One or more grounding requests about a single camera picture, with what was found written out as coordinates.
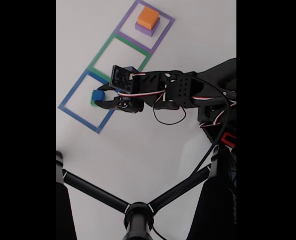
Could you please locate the small blue cube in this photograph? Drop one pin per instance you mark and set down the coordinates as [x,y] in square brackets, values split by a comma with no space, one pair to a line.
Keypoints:
[98,95]

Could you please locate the green block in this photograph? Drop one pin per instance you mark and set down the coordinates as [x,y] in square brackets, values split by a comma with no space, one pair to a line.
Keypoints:
[93,103]

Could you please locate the orange block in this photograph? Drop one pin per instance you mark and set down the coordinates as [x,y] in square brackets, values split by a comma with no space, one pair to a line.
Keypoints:
[147,16]

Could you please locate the green tape square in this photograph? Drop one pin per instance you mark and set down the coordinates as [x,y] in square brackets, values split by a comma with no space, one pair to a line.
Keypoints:
[97,56]

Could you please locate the blue tape square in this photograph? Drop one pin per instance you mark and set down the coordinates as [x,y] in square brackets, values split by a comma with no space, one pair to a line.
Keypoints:
[80,117]

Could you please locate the purple tape square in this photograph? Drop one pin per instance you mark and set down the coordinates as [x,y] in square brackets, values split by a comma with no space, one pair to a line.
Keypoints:
[135,42]

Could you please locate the purple block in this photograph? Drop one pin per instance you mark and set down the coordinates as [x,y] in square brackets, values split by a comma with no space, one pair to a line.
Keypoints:
[144,31]

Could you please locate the red clamp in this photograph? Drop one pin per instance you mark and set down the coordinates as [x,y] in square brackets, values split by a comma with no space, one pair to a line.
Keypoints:
[229,140]

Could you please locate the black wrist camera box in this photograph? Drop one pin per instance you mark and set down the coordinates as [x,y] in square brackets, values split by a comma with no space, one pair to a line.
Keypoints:
[121,78]

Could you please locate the black camera tripod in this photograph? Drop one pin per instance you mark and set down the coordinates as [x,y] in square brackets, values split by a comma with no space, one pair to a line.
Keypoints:
[137,220]

